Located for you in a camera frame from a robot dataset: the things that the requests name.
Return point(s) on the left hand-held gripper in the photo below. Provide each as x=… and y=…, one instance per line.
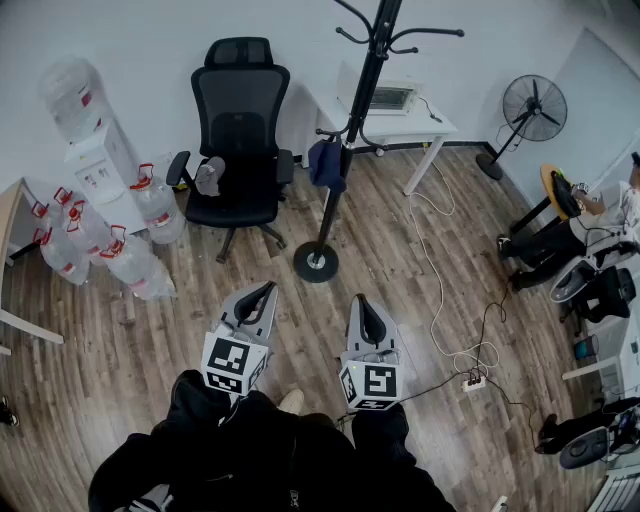
x=225, y=357

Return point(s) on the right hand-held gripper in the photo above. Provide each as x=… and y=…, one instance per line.
x=375, y=380

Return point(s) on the dark blue cap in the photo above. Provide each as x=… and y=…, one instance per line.
x=325, y=165

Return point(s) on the black metal coat rack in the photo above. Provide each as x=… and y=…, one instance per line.
x=362, y=90

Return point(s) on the person's left forearm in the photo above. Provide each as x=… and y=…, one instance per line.
x=195, y=400

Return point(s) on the person's right forearm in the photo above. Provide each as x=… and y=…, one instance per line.
x=380, y=430

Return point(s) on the white power strip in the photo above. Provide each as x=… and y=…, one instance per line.
x=473, y=384

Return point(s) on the grey cap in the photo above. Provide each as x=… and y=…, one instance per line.
x=210, y=177

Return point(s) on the person's black jacket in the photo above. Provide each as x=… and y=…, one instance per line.
x=250, y=460

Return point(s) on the black mesh office chair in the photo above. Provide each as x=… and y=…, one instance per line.
x=240, y=125

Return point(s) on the white water dispenser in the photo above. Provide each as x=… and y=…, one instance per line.
x=107, y=165

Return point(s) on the white grey backpack device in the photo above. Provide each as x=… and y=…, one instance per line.
x=582, y=450
x=572, y=280

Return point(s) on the white table edge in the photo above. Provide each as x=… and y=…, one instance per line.
x=30, y=327

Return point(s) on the round yellow wooden table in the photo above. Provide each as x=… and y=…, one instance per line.
x=547, y=182

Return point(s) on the white laptop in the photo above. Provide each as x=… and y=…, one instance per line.
x=392, y=97

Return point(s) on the small black office chair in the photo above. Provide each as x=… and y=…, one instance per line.
x=602, y=300

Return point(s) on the white side desk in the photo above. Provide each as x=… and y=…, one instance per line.
x=625, y=345

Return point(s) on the black standing fan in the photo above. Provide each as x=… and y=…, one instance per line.
x=535, y=107

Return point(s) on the large clear dispenser bottle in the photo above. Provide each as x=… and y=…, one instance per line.
x=70, y=100

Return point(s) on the white slatted panel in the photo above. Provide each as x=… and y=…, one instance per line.
x=620, y=495

